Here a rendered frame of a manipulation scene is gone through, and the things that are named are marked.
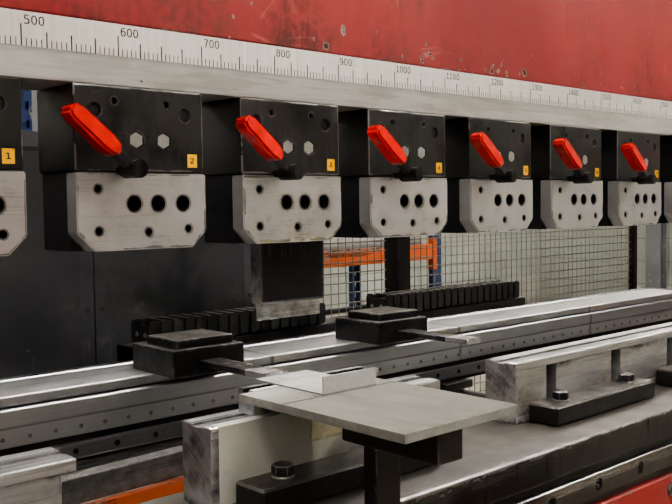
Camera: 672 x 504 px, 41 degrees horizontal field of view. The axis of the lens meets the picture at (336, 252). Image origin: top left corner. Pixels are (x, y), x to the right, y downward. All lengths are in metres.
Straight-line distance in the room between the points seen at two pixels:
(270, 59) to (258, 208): 0.17
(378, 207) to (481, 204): 0.21
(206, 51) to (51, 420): 0.52
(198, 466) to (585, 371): 0.77
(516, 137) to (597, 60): 0.27
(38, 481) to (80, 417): 0.31
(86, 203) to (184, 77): 0.18
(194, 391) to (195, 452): 0.28
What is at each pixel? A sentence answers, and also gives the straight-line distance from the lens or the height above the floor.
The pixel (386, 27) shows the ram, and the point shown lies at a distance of 1.19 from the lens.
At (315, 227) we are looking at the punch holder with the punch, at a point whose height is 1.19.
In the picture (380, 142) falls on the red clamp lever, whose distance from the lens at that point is 1.11.
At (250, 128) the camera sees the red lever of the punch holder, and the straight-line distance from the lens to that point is 0.98.
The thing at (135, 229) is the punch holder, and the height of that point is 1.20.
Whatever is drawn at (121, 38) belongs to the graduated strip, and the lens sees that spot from 0.95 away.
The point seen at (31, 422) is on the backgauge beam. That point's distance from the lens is 1.22.
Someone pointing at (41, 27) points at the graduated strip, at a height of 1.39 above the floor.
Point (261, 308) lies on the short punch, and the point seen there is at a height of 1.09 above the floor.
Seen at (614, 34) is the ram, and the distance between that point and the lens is 1.64.
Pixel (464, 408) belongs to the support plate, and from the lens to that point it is 0.98.
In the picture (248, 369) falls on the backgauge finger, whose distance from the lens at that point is 1.19.
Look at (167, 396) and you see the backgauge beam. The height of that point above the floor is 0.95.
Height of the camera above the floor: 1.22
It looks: 3 degrees down
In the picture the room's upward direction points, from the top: 1 degrees counter-clockwise
